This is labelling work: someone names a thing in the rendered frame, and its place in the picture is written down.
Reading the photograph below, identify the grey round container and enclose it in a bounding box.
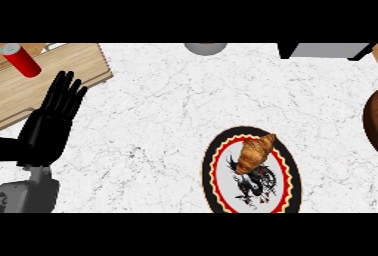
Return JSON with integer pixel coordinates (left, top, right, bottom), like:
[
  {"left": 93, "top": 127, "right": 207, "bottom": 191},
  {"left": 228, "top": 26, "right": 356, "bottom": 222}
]
[{"left": 184, "top": 43, "right": 229, "bottom": 57}]

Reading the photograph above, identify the red can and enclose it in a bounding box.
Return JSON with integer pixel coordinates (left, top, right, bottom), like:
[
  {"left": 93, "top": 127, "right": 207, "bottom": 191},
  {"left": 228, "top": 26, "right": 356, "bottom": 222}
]
[{"left": 0, "top": 43, "right": 43, "bottom": 79}]

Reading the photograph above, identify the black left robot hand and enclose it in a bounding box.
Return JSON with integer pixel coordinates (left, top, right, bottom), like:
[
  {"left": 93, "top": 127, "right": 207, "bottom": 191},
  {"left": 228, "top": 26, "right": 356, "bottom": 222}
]
[{"left": 0, "top": 70, "right": 89, "bottom": 168}]

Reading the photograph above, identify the dark brown wooden bowl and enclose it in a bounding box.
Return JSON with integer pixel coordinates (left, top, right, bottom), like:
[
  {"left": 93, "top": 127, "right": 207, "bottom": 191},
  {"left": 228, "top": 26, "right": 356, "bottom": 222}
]
[{"left": 362, "top": 89, "right": 378, "bottom": 153}]

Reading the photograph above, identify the wooden cutting board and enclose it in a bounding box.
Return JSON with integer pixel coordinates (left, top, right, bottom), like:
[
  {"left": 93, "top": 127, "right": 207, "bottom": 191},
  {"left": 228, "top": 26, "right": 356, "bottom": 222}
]
[{"left": 0, "top": 43, "right": 116, "bottom": 131}]

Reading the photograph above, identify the brown croissant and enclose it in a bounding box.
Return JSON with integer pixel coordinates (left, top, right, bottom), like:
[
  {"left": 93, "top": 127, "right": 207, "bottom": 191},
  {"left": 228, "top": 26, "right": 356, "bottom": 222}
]
[{"left": 234, "top": 133, "right": 278, "bottom": 176}]

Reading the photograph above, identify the black red patterned plate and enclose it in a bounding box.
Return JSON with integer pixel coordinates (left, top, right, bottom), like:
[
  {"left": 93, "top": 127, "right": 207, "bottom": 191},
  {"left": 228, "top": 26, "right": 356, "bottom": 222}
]
[{"left": 201, "top": 125, "right": 303, "bottom": 214}]

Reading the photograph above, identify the grey black appliance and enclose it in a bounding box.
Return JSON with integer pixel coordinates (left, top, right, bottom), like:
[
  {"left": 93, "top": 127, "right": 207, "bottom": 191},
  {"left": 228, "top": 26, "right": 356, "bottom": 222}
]
[{"left": 277, "top": 43, "right": 378, "bottom": 62}]

